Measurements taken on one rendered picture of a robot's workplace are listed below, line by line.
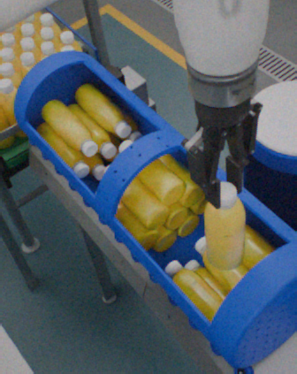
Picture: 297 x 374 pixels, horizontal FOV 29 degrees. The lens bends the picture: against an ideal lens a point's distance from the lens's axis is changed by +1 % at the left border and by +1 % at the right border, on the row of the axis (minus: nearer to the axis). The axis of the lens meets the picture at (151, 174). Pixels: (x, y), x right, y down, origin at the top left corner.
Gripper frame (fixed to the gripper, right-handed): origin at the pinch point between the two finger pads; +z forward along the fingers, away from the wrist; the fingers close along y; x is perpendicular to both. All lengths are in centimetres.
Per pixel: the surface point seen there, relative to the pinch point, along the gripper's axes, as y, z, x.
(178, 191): 6.8, 31.0, 23.2
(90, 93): 11, 32, 66
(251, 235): 11.5, 32.4, 4.6
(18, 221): -15, 123, 115
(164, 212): 2.1, 34.2, 22.6
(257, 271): 2.5, 22.9, -6.1
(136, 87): 37, 61, 86
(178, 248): 4, 50, 22
